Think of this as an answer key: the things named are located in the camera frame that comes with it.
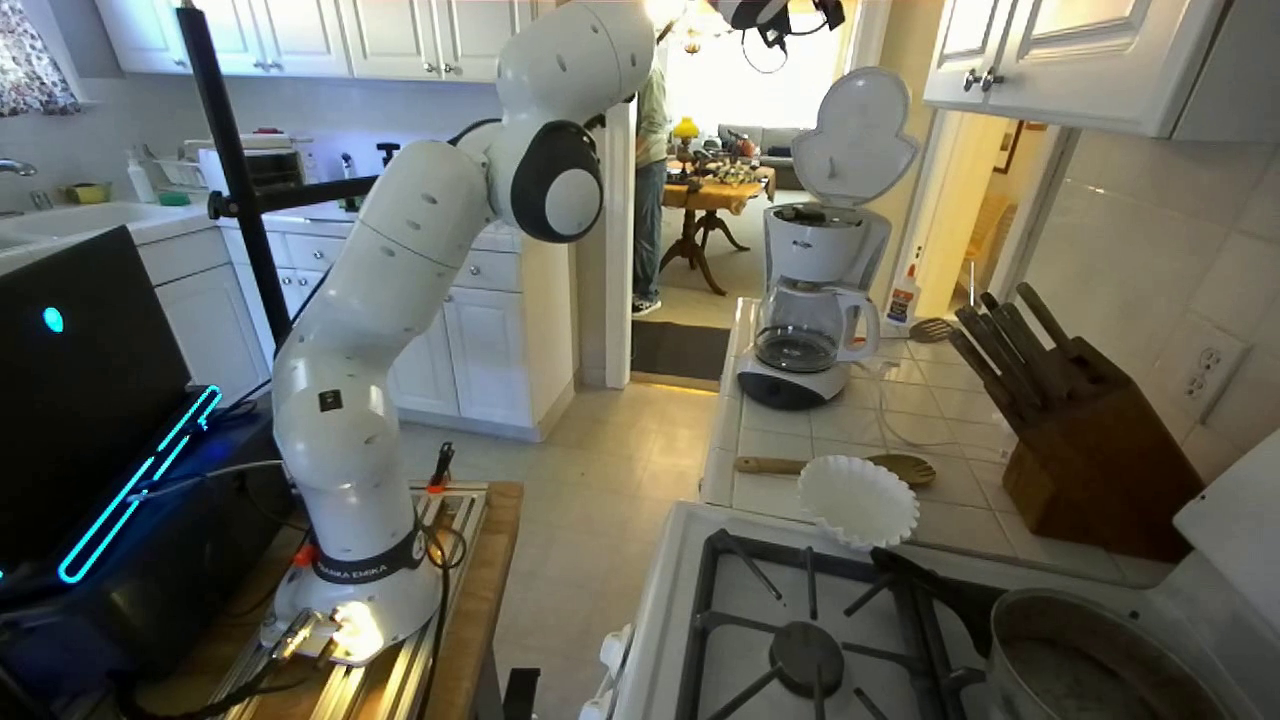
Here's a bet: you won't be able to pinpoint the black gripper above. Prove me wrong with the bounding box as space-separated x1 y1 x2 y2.
709 0 844 32

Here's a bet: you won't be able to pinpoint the white coffee maker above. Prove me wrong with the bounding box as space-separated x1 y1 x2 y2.
735 68 917 411

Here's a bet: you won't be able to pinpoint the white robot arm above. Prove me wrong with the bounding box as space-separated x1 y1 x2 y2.
271 0 654 666

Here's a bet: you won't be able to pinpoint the glass coffee carafe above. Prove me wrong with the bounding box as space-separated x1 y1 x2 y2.
750 283 879 376

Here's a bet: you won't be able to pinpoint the white paper coffee filter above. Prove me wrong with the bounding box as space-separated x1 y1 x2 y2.
794 458 920 549

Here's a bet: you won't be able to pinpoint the standing person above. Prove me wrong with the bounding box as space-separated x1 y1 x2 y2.
633 72 668 315

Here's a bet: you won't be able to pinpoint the wooden dining table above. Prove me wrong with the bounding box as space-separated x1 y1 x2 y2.
659 121 776 297

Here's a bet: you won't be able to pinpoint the white lower cabinets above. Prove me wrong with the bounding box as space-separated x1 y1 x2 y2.
133 218 571 441

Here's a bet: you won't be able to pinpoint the white upper cabinet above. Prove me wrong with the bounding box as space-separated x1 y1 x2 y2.
923 0 1280 141

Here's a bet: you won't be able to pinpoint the wooden spoon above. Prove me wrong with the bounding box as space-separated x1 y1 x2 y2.
731 451 936 488

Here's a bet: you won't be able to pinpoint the wooden knife block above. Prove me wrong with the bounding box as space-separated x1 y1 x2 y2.
946 283 1204 559

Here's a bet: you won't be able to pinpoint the white gas stove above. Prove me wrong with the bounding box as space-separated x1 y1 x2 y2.
575 506 1280 720

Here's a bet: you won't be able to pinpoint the black stove grate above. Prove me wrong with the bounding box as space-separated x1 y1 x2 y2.
677 533 994 720

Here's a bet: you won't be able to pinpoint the metal cooking pot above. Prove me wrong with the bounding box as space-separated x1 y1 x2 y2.
988 590 1231 720

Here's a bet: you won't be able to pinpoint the black computer tower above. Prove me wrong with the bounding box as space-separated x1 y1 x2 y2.
0 226 278 615

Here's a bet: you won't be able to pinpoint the wooden robot cart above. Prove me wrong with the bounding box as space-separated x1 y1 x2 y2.
119 486 524 720

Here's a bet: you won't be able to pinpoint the black camera stand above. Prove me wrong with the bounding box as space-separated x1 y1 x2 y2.
177 0 371 345

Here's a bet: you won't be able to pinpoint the wall power outlet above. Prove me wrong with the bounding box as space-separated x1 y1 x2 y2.
1177 334 1248 421

